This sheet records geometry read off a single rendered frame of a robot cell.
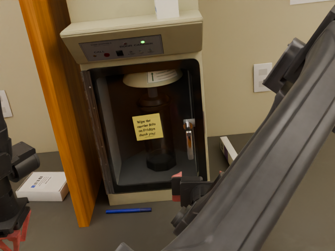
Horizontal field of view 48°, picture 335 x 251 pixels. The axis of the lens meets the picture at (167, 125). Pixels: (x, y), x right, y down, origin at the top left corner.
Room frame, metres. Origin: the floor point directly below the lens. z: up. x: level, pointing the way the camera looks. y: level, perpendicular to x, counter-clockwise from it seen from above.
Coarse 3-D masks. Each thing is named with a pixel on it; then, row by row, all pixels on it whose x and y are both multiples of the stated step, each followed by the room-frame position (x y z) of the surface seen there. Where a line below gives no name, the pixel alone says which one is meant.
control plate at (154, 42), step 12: (144, 36) 0.86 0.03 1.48; (156, 36) 0.86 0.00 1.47; (84, 48) 0.88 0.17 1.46; (96, 48) 0.88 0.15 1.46; (108, 48) 0.89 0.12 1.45; (120, 48) 0.89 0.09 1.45; (132, 48) 0.89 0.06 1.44; (144, 48) 0.90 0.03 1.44; (156, 48) 0.90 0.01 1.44; (96, 60) 0.92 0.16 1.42
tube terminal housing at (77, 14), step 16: (80, 0) 0.96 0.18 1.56; (96, 0) 0.96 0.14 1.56; (112, 0) 0.96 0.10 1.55; (128, 0) 0.95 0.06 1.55; (144, 0) 0.95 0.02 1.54; (192, 0) 0.95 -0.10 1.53; (80, 16) 0.96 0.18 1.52; (96, 16) 0.96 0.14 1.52; (112, 16) 0.96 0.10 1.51; (128, 16) 0.95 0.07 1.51; (80, 64) 0.96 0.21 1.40; (96, 64) 0.96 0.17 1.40; (112, 64) 0.96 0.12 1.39; (128, 64) 0.95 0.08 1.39; (208, 160) 0.95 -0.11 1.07; (208, 176) 0.95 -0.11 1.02; (144, 192) 0.96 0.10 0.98; (160, 192) 0.95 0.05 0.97
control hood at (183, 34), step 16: (144, 16) 0.93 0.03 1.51; (192, 16) 0.85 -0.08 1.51; (64, 32) 0.85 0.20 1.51; (80, 32) 0.84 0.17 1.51; (96, 32) 0.84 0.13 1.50; (112, 32) 0.84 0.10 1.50; (128, 32) 0.85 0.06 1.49; (144, 32) 0.85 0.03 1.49; (160, 32) 0.85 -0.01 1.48; (176, 32) 0.86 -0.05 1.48; (192, 32) 0.86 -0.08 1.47; (80, 48) 0.88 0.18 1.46; (176, 48) 0.91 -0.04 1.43; (192, 48) 0.91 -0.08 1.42
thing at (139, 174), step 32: (160, 64) 0.94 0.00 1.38; (192, 64) 0.94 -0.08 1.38; (96, 96) 0.95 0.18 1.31; (128, 96) 0.94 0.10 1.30; (160, 96) 0.94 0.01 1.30; (192, 96) 0.94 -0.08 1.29; (128, 128) 0.94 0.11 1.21; (192, 128) 0.94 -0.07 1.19; (128, 160) 0.95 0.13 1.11; (160, 160) 0.94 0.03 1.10; (192, 160) 0.94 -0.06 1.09; (128, 192) 0.95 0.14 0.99
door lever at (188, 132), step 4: (184, 124) 0.93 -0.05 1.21; (188, 124) 0.93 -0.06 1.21; (184, 128) 0.93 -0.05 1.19; (188, 128) 0.91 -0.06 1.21; (188, 132) 0.88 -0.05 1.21; (188, 136) 0.89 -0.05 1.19; (188, 140) 0.89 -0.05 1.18; (188, 144) 0.89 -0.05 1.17; (188, 148) 0.89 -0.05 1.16; (192, 148) 0.89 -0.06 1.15; (188, 152) 0.89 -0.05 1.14; (192, 152) 0.89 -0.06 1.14; (188, 156) 0.89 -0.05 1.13; (192, 156) 0.89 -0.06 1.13
